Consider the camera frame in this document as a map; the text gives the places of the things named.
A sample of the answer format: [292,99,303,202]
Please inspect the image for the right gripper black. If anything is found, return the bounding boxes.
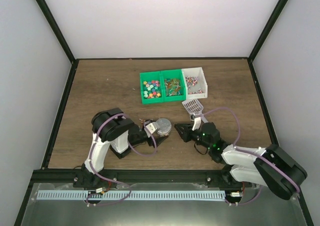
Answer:
[174,124,212,150]

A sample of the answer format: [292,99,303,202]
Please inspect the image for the round grey metal lid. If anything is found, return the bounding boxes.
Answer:
[156,118,172,132]

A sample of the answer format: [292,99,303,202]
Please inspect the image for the lilac slotted plastic scoop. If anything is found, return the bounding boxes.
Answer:
[182,99,208,123]

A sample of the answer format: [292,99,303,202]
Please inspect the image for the white bin striped candies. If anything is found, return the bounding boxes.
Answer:
[181,67,208,99]

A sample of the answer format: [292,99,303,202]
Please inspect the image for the green bin candies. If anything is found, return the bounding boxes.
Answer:
[139,71,165,105]
[160,69,187,102]

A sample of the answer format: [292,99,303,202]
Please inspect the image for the clear plastic round container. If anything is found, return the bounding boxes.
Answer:
[157,131,170,137]

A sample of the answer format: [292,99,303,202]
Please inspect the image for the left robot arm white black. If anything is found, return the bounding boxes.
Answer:
[81,108,172,188]

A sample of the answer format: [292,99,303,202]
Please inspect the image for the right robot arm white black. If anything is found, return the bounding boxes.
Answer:
[174,122,308,200]

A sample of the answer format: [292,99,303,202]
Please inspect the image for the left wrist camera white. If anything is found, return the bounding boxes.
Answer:
[144,122,159,137]

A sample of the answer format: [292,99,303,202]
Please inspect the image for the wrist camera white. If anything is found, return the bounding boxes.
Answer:
[190,113,202,131]
[144,122,159,137]

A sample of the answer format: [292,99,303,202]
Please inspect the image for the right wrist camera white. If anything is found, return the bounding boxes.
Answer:
[190,113,202,131]

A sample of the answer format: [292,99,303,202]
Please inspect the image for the light blue slotted cable duct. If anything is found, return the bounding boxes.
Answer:
[36,190,226,201]

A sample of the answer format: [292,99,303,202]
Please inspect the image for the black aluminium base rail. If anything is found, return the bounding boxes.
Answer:
[30,169,242,189]

